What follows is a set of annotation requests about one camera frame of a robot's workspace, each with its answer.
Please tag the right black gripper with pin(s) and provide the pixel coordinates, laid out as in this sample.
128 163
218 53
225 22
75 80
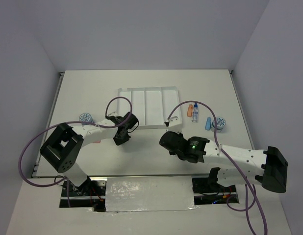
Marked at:
179 134

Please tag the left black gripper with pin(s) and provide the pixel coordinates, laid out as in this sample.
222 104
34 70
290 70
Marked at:
118 142

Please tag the orange eraser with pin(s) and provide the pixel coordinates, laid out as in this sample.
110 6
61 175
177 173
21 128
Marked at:
190 110

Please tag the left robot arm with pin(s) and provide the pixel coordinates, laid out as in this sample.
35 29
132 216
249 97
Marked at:
62 147

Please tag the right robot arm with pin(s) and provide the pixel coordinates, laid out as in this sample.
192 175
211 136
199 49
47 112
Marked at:
231 165

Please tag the clear blue-capped bottle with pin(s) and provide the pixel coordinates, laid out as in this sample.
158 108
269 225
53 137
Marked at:
195 112

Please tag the blue eraser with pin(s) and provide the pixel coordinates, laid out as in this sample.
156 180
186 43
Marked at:
208 124

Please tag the left blue tape roll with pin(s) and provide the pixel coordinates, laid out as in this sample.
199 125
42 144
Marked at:
85 118

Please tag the blue tape roll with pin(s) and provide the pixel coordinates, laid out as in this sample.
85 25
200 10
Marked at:
218 124
85 118

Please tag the white divided organizer tray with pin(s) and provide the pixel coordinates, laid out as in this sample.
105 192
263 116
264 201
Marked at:
151 105

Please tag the right blue tape roll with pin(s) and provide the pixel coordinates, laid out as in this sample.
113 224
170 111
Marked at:
218 124

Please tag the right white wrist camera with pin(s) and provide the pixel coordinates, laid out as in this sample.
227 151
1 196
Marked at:
173 121

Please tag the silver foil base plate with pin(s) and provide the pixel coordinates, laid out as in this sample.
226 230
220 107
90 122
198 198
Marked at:
149 194

